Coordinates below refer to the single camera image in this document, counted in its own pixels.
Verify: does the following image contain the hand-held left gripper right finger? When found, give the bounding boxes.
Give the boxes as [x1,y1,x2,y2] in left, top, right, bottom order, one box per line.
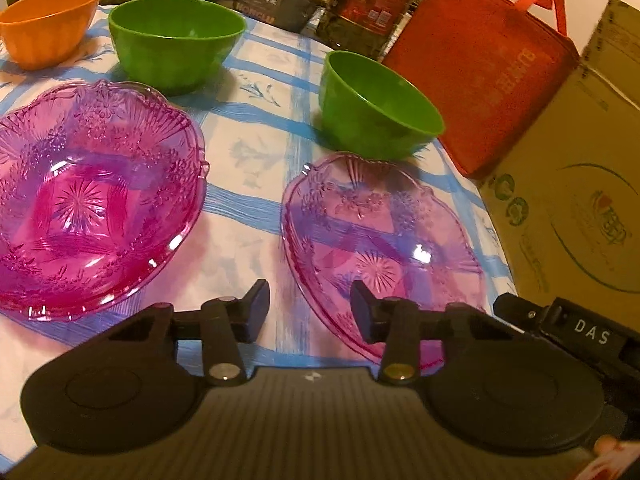
[350,280,522,386]

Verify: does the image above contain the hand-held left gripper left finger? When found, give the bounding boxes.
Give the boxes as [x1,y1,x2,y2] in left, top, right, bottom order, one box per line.
[98,279,271,386]

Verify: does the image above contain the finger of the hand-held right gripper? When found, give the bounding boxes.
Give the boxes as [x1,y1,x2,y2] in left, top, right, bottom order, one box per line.
[492,292,553,333]

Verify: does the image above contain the pink transparent patterned plate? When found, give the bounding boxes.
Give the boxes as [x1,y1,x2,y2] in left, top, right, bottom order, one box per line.
[0,79,210,322]
[280,151,488,371]

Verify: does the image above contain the green plastic bowl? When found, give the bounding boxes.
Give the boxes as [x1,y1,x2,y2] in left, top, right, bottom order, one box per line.
[108,0,247,97]
[319,51,446,161]

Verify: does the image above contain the orange plastic bowl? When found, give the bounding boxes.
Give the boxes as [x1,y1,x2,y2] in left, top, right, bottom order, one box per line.
[0,0,103,71]

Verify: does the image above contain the person's right hand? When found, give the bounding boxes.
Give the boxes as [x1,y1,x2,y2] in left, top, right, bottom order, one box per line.
[575,432,640,480]

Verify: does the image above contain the blue checked tablecloth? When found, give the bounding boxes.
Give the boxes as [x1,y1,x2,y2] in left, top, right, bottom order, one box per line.
[0,0,516,461]

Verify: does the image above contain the cardboard box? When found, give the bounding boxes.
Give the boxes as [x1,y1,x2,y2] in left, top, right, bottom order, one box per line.
[477,0,640,341]

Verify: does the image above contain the red insulated bag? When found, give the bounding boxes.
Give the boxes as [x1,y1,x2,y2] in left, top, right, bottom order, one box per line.
[381,0,581,178]

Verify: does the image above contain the black instant meal box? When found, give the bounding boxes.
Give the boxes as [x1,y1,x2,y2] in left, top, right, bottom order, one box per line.
[234,0,326,33]

